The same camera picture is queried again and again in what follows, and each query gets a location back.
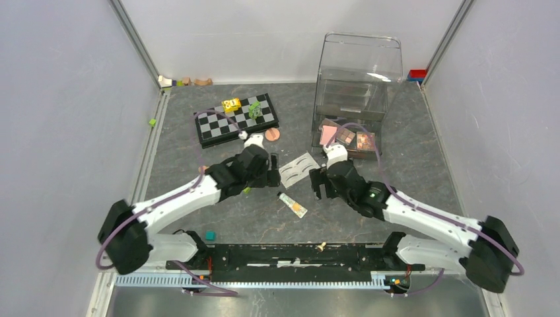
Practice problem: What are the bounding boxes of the red blue bricks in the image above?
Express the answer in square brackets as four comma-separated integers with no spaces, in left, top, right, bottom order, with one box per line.
[407,69,427,83]

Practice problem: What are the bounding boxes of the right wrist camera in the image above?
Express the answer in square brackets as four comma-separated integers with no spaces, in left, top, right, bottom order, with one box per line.
[323,143,348,168]

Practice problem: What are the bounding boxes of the brown eyeshadow palette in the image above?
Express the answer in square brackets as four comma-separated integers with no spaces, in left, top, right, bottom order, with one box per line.
[335,127,356,146]

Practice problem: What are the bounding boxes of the white eyebrow stencil card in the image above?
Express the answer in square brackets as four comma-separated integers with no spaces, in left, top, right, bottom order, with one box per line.
[279,152,320,189]

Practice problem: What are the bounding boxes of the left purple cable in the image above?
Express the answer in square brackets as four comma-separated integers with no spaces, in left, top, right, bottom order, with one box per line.
[95,110,250,299]

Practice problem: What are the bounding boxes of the peach powder puff brush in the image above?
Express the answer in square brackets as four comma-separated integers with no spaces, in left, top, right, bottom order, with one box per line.
[265,127,280,141]

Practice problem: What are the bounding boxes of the purple cable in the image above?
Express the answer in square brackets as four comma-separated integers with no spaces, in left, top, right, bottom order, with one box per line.
[95,110,250,299]
[326,122,525,297]

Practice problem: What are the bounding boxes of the pink sponge pad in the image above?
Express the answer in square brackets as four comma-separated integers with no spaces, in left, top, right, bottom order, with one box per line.
[319,125,337,145]

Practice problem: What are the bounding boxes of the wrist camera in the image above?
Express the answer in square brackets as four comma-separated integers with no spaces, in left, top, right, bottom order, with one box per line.
[238,131,264,149]
[323,143,348,168]

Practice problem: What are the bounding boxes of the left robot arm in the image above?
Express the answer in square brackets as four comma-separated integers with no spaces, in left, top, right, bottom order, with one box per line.
[95,145,281,275]

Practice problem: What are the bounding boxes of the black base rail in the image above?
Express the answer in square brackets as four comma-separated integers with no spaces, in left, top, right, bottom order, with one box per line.
[184,243,425,283]

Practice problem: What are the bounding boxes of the clear acrylic makeup organizer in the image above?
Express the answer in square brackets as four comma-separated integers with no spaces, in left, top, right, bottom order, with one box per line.
[311,32,403,159]

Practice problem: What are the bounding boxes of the yellow toy block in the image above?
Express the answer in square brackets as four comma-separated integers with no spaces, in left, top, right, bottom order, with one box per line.
[221,98,241,113]

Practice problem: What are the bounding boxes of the wooden blocks in corner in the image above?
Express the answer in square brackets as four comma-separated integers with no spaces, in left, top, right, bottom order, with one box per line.
[157,75,213,89]

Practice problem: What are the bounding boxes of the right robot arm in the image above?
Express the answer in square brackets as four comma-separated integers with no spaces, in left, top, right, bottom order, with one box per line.
[309,160,522,293]

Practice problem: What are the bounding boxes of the green toy block on chessboard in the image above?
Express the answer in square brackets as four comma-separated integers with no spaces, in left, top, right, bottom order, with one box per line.
[248,101,262,120]

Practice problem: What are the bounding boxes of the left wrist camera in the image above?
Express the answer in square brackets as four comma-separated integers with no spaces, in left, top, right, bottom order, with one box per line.
[238,131,264,149]

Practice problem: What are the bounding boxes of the small clear eyeshadow palette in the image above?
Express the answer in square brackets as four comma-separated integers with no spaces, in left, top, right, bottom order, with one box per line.
[356,132,375,152]

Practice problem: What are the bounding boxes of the white chess pawn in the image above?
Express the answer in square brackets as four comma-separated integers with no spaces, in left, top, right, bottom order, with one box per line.
[316,242,326,252]

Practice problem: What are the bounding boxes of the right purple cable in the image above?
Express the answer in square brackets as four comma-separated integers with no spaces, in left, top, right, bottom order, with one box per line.
[326,122,525,297]

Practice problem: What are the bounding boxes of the white cream tube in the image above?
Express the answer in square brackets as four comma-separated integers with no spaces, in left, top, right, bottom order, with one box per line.
[277,192,308,219]

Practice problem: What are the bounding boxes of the black white chessboard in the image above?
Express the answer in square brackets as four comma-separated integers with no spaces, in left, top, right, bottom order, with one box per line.
[194,93,279,149]

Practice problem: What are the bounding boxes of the teal cube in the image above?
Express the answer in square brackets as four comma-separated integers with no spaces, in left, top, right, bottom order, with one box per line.
[205,230,217,242]

